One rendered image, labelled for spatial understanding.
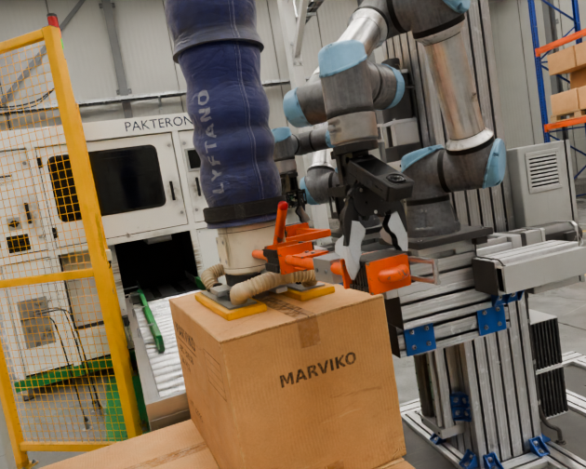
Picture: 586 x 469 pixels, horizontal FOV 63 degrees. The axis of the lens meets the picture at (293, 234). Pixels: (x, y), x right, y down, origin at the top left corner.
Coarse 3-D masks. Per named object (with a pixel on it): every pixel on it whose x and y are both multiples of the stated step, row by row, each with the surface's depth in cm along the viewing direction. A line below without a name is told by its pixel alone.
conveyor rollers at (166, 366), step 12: (156, 300) 372; (156, 312) 328; (168, 312) 322; (144, 324) 299; (168, 324) 288; (144, 336) 273; (168, 336) 261; (156, 348) 242; (168, 348) 243; (156, 360) 224; (168, 360) 218; (156, 372) 206; (168, 372) 207; (180, 372) 201; (156, 384) 197; (168, 384) 190; (180, 384) 192
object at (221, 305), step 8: (200, 296) 137; (208, 296) 132; (216, 296) 131; (224, 296) 129; (208, 304) 127; (216, 304) 123; (224, 304) 119; (232, 304) 117; (240, 304) 116; (248, 304) 116; (256, 304) 116; (264, 304) 115; (216, 312) 120; (224, 312) 114; (232, 312) 112; (240, 312) 113; (248, 312) 114; (256, 312) 114
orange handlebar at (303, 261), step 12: (300, 228) 163; (288, 240) 139; (300, 240) 141; (252, 252) 123; (312, 252) 97; (324, 252) 97; (288, 264) 103; (300, 264) 96; (312, 264) 92; (336, 264) 83; (384, 276) 71; (396, 276) 71
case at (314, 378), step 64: (192, 320) 121; (256, 320) 108; (320, 320) 106; (384, 320) 113; (192, 384) 140; (256, 384) 100; (320, 384) 107; (384, 384) 114; (256, 448) 101; (320, 448) 107; (384, 448) 114
